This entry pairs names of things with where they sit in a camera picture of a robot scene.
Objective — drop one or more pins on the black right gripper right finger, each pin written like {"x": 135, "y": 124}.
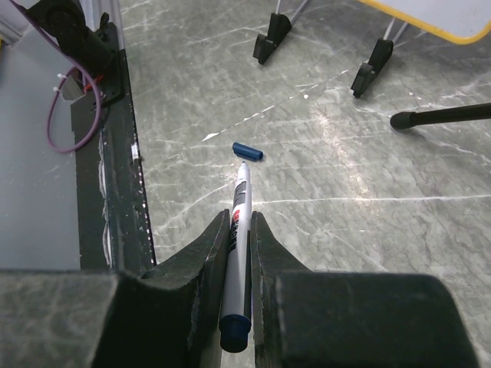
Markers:
{"x": 305, "y": 318}

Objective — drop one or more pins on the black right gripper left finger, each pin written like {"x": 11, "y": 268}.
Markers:
{"x": 167, "y": 317}

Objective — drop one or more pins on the white blue whiteboard marker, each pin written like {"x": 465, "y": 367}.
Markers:
{"x": 236, "y": 311}

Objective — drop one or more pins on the blue marker cap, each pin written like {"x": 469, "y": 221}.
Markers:
{"x": 247, "y": 152}

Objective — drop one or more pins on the yellow framed whiteboard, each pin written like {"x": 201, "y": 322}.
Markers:
{"x": 456, "y": 21}

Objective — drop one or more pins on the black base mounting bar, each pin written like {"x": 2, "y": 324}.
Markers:
{"x": 113, "y": 219}

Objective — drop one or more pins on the black music stand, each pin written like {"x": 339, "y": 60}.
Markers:
{"x": 406, "y": 120}

